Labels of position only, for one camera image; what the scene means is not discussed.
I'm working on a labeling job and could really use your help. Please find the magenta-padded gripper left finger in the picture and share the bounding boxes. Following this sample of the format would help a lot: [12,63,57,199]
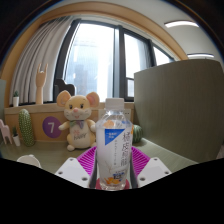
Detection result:
[54,146,99,189]

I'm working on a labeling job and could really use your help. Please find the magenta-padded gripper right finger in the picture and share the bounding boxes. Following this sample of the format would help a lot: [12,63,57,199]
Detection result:
[129,146,173,188]

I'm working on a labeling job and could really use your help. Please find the clear white-capped drink bottle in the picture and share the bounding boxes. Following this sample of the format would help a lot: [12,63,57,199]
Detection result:
[95,97,134,192]

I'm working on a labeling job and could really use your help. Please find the round green cactus figure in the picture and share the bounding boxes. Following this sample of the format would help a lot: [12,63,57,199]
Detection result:
[131,124,144,144]

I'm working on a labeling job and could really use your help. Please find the pale yellow cup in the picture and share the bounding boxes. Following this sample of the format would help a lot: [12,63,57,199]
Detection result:
[16,153,43,169]

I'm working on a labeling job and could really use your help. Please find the yellow plush mouse toy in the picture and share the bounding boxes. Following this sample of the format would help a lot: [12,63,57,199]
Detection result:
[55,90,101,152]

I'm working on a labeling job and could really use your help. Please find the round purple number sign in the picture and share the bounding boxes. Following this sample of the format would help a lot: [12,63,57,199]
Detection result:
[42,116,63,139]

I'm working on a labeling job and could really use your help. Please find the tall green cactus figure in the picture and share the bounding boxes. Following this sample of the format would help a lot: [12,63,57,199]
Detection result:
[17,108,36,148]

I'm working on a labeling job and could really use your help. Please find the small plant in white pot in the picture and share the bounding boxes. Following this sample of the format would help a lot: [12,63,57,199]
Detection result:
[11,126,22,147]
[11,90,20,108]

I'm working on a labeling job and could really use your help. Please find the grey-green desk partition panel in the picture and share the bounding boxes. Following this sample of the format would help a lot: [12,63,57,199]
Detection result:
[0,78,7,118]
[133,59,224,164]

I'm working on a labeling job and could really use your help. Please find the black horse figure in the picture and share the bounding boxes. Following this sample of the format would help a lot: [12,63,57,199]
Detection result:
[53,78,76,103]

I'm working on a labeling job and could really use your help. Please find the wooden hand figure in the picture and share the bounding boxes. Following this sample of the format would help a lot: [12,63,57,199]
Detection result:
[34,63,49,105]

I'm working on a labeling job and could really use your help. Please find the grey curtain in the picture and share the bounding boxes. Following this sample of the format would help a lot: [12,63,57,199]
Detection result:
[9,16,73,104]

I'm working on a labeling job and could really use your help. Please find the dark-framed window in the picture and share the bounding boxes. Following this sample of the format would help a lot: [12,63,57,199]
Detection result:
[53,18,176,103]

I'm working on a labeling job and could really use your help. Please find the ceiling lights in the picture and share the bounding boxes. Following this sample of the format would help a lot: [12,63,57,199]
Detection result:
[164,20,215,59]

